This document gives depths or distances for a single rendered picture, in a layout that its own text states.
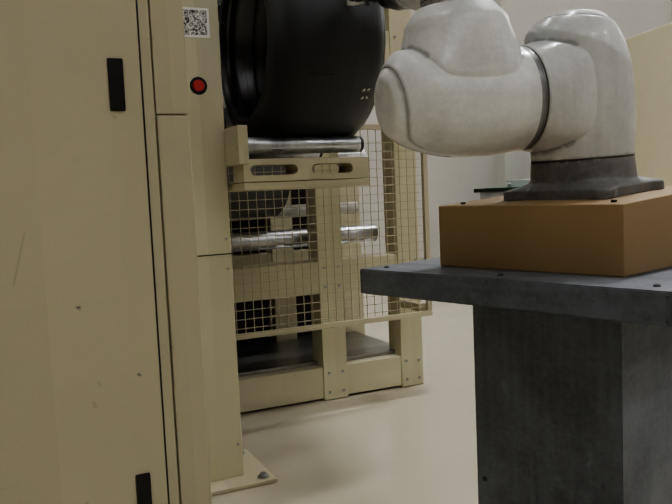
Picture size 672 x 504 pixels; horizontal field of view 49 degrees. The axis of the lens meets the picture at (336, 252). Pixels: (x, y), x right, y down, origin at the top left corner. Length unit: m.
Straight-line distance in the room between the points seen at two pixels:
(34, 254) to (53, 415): 0.23
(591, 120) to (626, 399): 0.39
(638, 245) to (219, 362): 1.27
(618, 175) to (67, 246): 0.80
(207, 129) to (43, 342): 1.00
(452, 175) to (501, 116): 7.35
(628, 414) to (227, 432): 1.24
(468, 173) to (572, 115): 7.51
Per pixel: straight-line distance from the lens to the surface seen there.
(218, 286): 2.00
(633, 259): 1.04
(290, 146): 1.98
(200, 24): 2.03
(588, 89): 1.13
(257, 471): 2.15
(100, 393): 1.15
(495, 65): 1.06
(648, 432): 1.18
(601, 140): 1.15
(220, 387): 2.05
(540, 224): 1.07
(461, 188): 8.52
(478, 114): 1.04
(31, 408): 1.15
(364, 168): 2.04
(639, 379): 1.13
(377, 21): 1.98
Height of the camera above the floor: 0.78
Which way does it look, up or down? 5 degrees down
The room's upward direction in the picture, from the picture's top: 3 degrees counter-clockwise
